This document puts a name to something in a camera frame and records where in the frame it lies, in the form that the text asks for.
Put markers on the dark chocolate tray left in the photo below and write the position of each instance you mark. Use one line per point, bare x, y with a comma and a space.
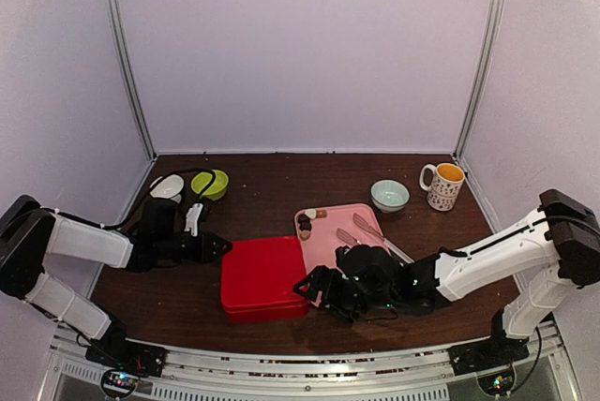
304, 223

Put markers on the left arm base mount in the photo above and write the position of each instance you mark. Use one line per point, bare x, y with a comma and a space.
133, 357

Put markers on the pink plastic tray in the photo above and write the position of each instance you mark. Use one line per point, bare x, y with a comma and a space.
319, 248

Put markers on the white floral mug yellow inside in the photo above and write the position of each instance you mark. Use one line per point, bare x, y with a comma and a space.
442, 184

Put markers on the aluminium frame post left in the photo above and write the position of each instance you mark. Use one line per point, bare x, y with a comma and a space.
127, 73

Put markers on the aluminium frame post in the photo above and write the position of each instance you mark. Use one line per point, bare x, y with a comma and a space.
491, 32
127, 73

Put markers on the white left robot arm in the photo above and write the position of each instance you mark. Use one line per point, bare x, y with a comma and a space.
39, 245

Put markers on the red tin box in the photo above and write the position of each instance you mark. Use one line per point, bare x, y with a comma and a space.
265, 313

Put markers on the white ceramic bowl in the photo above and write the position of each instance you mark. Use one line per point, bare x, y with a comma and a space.
169, 187

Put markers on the aluminium frame post right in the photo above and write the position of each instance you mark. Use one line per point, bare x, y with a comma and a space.
491, 32

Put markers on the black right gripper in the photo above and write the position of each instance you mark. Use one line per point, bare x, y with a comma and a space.
331, 298

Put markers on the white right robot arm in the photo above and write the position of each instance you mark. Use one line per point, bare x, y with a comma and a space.
561, 236

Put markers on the aluminium front rail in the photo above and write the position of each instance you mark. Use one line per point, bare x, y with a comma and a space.
410, 374

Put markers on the red tin lid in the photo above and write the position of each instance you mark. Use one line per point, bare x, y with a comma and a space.
262, 272

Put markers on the light blue ceramic bowl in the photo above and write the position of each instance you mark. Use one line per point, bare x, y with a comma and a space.
389, 196

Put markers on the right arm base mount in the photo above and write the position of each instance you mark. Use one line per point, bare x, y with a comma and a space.
483, 355

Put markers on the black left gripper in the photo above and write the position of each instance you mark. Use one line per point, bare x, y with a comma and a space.
205, 253

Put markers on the green plastic bowl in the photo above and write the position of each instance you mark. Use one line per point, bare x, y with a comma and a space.
212, 186

